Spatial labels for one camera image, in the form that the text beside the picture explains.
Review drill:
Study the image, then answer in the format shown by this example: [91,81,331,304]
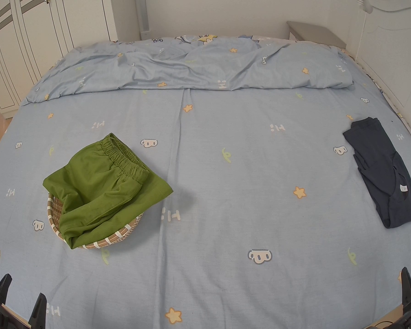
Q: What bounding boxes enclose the pale blue quilt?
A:
[24,34,355,105]

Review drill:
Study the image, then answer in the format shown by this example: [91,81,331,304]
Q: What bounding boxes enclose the grey bedside table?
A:
[287,21,347,47]

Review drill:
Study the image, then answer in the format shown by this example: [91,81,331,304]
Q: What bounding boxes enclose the grey vertical wall duct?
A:
[134,0,152,40]

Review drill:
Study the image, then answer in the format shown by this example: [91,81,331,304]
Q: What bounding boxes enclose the green shorts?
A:
[42,133,174,250]

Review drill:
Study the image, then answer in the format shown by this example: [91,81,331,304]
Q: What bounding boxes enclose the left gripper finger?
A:
[0,273,13,305]
[28,292,48,327]

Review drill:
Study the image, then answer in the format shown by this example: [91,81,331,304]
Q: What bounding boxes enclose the round woven basket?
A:
[47,192,145,250]

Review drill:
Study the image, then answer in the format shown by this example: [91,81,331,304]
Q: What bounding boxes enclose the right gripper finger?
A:
[398,267,411,307]

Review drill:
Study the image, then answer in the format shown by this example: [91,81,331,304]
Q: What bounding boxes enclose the white wardrobe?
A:
[0,0,118,119]

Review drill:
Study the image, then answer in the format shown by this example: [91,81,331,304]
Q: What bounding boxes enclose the bed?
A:
[0,0,411,329]

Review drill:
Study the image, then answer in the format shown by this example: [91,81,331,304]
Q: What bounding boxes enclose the dark blue garment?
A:
[343,117,411,229]

